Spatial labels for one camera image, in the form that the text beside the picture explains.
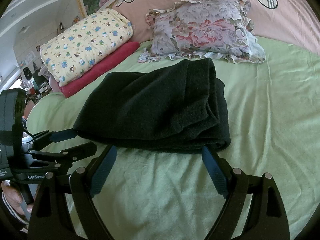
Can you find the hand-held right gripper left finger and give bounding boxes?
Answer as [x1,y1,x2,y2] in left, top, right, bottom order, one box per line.
[27,145,118,240]

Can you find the person's left hand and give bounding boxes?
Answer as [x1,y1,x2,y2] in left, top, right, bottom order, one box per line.
[0,180,35,217]

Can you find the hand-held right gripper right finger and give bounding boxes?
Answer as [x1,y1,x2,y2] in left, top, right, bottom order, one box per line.
[201,146,291,240]

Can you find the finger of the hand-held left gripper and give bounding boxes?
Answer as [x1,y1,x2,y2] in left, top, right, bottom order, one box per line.
[25,128,78,145]
[27,141,98,168]

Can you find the person's left forearm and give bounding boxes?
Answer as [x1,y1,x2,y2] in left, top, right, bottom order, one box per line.
[0,192,30,233]

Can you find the pink duvet with plaid print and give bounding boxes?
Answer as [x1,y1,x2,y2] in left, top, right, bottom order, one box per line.
[96,0,320,53]

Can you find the red folded blanket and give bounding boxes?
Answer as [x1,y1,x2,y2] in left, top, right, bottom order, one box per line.
[59,41,141,99]

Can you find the green bed sheet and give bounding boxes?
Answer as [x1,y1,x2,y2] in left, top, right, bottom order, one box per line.
[26,36,320,240]

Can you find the floral ruffled pillow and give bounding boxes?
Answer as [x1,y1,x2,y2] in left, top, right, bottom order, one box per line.
[138,0,266,64]

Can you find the yellow animal print quilt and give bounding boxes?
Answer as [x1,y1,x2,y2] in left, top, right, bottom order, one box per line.
[40,8,134,87]

